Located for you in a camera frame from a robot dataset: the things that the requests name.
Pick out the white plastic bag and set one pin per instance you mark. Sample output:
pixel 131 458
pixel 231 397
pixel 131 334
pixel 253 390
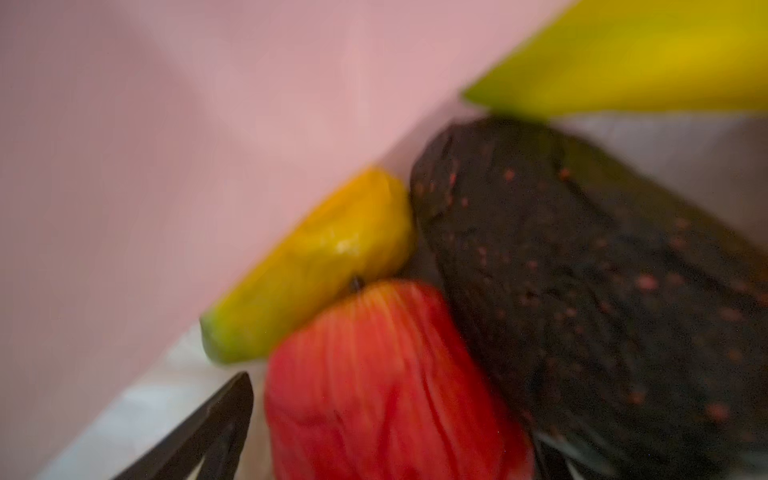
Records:
pixel 151 150

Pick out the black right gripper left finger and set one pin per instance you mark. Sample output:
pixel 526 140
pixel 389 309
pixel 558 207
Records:
pixel 208 443

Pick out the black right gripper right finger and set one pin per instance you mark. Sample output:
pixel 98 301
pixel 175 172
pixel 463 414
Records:
pixel 550 464

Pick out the yellow banana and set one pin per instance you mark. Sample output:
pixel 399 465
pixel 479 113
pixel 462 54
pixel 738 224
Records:
pixel 635 56

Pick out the red fruit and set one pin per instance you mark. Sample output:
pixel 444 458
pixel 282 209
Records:
pixel 381 386

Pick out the dark avocado fruit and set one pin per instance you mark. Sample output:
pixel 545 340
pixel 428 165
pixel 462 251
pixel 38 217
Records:
pixel 626 327

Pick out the yellow fruit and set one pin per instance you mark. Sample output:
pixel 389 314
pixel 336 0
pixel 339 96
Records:
pixel 364 229

